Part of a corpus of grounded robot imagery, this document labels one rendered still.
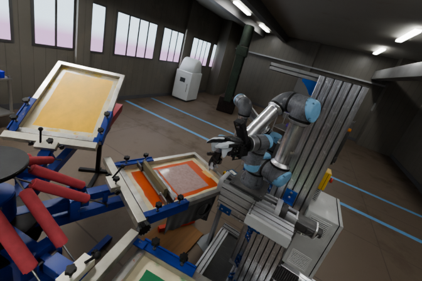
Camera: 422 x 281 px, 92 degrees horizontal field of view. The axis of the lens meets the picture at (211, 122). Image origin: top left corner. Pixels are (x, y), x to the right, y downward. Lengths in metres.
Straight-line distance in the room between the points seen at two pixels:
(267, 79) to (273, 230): 9.62
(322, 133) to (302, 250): 0.80
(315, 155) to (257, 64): 9.55
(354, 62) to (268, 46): 3.62
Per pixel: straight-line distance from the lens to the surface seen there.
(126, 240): 1.23
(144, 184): 1.68
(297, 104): 1.14
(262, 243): 1.84
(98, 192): 1.48
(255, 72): 10.81
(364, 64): 10.48
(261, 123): 1.13
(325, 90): 1.36
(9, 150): 1.37
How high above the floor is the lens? 2.00
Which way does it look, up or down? 19 degrees down
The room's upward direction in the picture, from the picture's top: 15 degrees clockwise
